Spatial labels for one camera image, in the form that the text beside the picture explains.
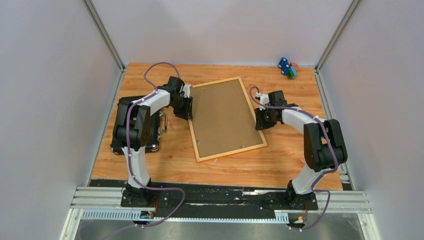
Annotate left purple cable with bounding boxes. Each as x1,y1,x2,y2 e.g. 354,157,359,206
76,61,186,240

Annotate blue green toy blocks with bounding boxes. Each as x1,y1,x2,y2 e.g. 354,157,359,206
278,57,298,80

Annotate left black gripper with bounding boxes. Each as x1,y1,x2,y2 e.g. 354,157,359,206
170,95,194,121

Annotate orange round object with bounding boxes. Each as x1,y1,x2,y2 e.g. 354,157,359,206
289,62,299,72

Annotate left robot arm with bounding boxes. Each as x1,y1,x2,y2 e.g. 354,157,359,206
113,76,193,207

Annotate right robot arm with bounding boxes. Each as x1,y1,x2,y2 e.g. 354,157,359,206
249,90,348,209

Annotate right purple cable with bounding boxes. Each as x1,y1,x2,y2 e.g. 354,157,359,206
249,86,339,232

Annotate wooden picture frame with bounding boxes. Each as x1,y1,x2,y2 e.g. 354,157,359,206
187,76,268,163

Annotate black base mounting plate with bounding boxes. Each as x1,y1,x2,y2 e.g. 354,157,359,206
89,179,318,220

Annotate brown backing board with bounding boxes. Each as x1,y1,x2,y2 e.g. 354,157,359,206
190,79,264,159

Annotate purple cable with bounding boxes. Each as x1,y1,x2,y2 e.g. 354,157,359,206
76,61,186,240
249,86,339,232

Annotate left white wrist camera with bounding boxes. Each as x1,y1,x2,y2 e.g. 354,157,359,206
182,84,193,98

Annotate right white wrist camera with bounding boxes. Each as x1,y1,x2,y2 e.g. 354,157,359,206
255,93,270,111

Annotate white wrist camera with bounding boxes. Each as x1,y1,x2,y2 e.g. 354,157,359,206
255,93,270,111
182,84,193,98

